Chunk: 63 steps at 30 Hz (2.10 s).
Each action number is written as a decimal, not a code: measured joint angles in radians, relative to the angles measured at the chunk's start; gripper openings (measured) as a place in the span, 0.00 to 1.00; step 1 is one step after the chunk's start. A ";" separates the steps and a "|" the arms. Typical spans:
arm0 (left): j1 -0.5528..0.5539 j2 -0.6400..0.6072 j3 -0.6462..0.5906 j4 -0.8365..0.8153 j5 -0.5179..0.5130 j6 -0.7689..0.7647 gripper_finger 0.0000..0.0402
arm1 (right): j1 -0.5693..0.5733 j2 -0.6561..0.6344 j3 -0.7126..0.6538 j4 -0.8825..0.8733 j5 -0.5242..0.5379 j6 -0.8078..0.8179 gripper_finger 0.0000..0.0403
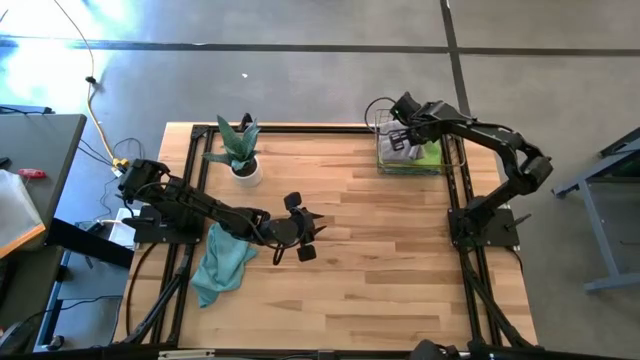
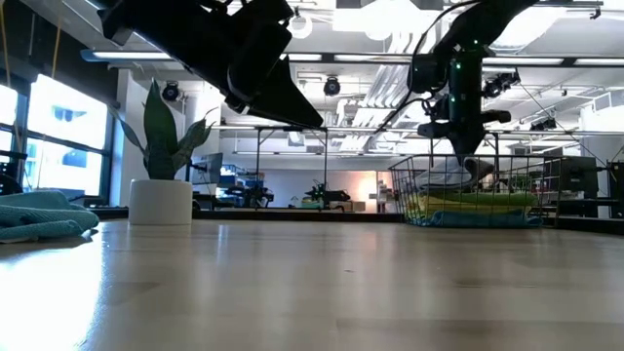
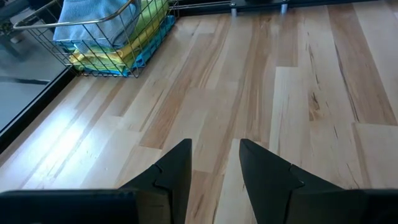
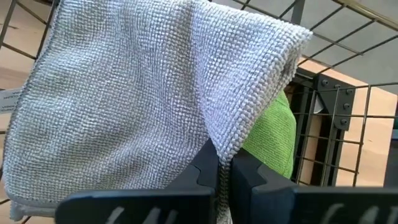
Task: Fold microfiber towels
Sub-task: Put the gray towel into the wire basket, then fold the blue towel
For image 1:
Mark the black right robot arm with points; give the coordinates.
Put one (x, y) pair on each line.
(500, 140)

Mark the black aluminium rig frame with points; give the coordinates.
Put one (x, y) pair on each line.
(325, 129)

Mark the potted succulent in white pot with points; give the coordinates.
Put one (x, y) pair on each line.
(239, 147)

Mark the grey desk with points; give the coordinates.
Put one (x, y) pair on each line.
(45, 145)

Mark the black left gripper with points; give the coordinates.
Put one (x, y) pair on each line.
(282, 232)

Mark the green microfiber towel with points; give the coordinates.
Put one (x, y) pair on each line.
(432, 155)

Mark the teal microfiber towel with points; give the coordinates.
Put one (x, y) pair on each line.
(220, 265)

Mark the grey metal table frame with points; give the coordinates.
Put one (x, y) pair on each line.
(598, 225)

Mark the white frame bracket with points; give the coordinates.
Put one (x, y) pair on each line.
(185, 354)

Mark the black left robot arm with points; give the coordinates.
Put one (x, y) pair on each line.
(190, 202)

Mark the white plastic box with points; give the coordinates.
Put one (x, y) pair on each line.
(122, 235)

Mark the black angled bar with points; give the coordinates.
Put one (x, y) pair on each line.
(90, 245)

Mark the translucent plastic bag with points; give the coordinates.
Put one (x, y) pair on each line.
(17, 215)

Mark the grey microfiber towel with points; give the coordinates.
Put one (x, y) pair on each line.
(397, 152)

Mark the yellow power plug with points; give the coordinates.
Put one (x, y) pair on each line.
(118, 163)

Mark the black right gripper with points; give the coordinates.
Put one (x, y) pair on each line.
(425, 122)

